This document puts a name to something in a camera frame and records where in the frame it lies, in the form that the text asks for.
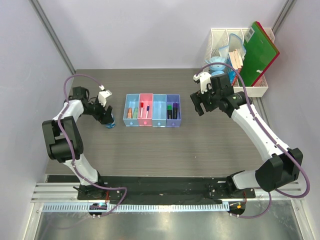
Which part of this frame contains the red cap whiteboard marker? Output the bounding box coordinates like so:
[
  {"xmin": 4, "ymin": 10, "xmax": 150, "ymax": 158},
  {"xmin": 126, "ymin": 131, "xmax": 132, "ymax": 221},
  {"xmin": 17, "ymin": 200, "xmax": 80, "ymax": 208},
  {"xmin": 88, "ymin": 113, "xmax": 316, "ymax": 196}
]
[{"xmin": 139, "ymin": 102, "xmax": 144, "ymax": 118}]

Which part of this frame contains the purple drawer box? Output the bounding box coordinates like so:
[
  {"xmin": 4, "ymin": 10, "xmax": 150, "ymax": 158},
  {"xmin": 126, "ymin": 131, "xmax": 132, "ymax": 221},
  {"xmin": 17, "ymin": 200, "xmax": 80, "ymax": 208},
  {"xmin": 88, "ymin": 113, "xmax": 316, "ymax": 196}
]
[{"xmin": 166, "ymin": 94, "xmax": 181, "ymax": 128}]

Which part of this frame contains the green plastic folder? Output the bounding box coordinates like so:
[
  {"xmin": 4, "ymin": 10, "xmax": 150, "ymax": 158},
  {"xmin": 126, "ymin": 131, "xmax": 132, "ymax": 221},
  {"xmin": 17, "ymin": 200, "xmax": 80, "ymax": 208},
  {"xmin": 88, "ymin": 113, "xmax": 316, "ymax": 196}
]
[{"xmin": 240, "ymin": 21, "xmax": 280, "ymax": 87}]

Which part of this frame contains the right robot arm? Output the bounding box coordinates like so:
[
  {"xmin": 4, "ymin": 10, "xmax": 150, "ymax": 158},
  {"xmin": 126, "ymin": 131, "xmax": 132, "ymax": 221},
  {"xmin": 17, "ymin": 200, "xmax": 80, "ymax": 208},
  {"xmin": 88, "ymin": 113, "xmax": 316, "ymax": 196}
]
[{"xmin": 190, "ymin": 72, "xmax": 303, "ymax": 198}]

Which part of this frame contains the blue cap whiteboard marker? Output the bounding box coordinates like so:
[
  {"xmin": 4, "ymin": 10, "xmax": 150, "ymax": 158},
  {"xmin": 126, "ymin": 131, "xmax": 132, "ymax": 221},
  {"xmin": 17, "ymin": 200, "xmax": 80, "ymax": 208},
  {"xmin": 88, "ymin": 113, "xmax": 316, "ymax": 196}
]
[{"xmin": 145, "ymin": 105, "xmax": 150, "ymax": 119}]

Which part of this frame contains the slotted cable duct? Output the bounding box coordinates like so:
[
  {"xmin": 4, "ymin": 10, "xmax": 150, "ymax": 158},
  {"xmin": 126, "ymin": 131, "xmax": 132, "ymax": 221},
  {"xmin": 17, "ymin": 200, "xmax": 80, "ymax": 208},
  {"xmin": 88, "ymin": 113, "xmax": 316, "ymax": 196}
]
[{"xmin": 42, "ymin": 202, "xmax": 230, "ymax": 213}]

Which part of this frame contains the white plastic organizer basket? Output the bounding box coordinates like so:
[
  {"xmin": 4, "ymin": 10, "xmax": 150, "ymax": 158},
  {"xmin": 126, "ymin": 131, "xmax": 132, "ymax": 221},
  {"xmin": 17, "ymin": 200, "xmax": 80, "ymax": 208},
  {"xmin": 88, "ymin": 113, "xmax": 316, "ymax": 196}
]
[{"xmin": 202, "ymin": 28, "xmax": 268, "ymax": 98}]

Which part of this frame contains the light blue drawer box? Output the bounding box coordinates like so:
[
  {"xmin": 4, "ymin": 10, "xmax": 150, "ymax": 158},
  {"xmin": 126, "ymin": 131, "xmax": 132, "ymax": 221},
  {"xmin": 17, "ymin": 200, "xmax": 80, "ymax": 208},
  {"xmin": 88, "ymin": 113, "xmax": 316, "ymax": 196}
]
[{"xmin": 123, "ymin": 94, "xmax": 140, "ymax": 127}]

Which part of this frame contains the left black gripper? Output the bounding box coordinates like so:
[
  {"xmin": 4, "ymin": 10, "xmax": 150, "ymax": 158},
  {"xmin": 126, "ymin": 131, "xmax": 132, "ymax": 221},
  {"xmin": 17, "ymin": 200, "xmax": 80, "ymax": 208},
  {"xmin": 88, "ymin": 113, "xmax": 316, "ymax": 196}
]
[{"xmin": 82, "ymin": 96, "xmax": 114, "ymax": 125}]

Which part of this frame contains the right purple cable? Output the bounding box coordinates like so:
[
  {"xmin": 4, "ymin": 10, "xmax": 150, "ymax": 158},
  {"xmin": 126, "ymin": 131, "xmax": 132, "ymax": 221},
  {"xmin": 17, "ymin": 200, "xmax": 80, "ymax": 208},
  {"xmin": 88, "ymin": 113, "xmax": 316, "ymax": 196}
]
[{"xmin": 194, "ymin": 62, "xmax": 312, "ymax": 220}]

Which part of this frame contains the corner aluminium post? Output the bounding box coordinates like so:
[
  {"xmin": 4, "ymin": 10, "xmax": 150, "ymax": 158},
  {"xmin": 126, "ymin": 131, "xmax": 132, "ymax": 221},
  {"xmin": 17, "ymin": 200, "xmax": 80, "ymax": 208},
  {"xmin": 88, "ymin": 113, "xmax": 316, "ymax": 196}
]
[
  {"xmin": 271, "ymin": 0, "xmax": 297, "ymax": 35},
  {"xmin": 29, "ymin": 0, "xmax": 76, "ymax": 75}
]

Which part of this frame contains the light green mini highlighter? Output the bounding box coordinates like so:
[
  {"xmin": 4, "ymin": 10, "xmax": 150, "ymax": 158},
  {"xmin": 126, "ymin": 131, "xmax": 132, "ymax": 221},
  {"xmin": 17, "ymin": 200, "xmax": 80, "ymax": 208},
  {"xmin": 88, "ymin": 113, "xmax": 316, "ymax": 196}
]
[{"xmin": 132, "ymin": 107, "xmax": 139, "ymax": 119}]

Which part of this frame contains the wooden sticks bundle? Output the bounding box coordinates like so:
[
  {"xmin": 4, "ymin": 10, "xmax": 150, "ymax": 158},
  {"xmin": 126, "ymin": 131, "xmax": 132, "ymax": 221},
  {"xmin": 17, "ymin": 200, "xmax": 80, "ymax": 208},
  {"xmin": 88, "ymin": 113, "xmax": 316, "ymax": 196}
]
[{"xmin": 228, "ymin": 49, "xmax": 243, "ymax": 71}]

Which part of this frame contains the green cap black highlighter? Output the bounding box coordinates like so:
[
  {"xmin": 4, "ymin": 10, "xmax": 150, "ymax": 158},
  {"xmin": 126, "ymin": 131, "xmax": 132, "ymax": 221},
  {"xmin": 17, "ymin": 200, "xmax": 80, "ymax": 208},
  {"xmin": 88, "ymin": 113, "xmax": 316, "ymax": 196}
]
[{"xmin": 167, "ymin": 104, "xmax": 173, "ymax": 120}]

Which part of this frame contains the clear blue zip bag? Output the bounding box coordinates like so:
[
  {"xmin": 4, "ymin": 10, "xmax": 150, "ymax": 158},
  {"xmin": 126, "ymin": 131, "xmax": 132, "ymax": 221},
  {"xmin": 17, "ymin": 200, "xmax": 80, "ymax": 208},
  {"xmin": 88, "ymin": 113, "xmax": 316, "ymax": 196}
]
[{"xmin": 218, "ymin": 33, "xmax": 247, "ymax": 60}]

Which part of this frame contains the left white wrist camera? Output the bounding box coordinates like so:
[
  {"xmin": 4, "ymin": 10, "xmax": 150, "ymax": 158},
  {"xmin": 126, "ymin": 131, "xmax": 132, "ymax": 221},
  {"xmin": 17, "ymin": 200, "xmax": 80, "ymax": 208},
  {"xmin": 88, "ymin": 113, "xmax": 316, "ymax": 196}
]
[{"xmin": 97, "ymin": 89, "xmax": 112, "ymax": 107}]

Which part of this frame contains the left corner aluminium post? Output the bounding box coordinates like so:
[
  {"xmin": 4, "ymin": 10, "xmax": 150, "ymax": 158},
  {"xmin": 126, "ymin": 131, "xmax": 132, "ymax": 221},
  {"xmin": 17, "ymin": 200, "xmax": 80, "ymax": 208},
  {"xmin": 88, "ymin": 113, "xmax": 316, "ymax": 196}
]
[{"xmin": 29, "ymin": 0, "xmax": 76, "ymax": 75}]

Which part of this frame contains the blue red card box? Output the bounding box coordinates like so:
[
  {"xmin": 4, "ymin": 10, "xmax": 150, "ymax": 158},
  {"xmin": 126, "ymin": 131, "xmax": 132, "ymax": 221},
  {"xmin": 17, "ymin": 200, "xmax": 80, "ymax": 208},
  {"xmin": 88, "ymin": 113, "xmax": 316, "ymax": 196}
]
[{"xmin": 225, "ymin": 57, "xmax": 241, "ymax": 86}]

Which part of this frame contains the purple cap black highlighter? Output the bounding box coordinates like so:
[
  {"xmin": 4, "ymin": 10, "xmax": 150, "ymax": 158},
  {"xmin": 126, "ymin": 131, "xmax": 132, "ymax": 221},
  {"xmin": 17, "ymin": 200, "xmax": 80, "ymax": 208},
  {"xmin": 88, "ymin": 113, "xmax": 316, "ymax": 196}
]
[{"xmin": 172, "ymin": 102, "xmax": 179, "ymax": 120}]

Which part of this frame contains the blue white tape roll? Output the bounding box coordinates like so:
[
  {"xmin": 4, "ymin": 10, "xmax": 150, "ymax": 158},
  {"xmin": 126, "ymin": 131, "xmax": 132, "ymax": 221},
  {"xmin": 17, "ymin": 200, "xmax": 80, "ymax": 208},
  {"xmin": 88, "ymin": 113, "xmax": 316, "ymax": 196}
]
[{"xmin": 105, "ymin": 114, "xmax": 116, "ymax": 129}]

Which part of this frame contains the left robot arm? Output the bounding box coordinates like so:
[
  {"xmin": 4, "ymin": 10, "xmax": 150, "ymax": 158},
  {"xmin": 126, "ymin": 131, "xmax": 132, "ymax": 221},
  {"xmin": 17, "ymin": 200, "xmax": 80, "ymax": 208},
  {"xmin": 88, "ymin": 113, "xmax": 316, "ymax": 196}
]
[{"xmin": 42, "ymin": 86, "xmax": 115, "ymax": 200}]

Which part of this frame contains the right corner aluminium post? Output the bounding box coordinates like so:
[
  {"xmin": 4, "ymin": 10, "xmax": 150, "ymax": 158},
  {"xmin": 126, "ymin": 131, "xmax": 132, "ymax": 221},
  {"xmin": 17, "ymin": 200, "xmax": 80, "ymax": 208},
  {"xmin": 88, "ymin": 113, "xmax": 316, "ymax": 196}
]
[{"xmin": 271, "ymin": 0, "xmax": 297, "ymax": 35}]

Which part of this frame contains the pink drawer box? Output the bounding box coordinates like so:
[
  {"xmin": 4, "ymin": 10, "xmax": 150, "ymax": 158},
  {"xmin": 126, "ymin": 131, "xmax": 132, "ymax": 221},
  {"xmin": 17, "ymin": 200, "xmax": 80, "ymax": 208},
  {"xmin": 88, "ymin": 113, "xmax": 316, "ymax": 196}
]
[{"xmin": 138, "ymin": 93, "xmax": 153, "ymax": 127}]

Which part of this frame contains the orange mini highlighter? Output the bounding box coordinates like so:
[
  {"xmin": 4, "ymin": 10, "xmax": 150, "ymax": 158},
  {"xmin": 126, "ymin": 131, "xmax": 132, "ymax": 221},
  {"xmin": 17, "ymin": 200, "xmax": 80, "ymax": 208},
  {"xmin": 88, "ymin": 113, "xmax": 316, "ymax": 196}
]
[{"xmin": 127, "ymin": 107, "xmax": 133, "ymax": 119}]

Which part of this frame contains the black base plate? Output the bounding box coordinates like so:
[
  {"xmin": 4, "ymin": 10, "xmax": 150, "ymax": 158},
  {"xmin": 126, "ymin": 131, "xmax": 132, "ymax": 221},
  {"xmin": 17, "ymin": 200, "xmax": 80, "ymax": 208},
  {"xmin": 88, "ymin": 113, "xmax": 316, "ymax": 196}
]
[{"xmin": 77, "ymin": 174, "xmax": 256, "ymax": 205}]

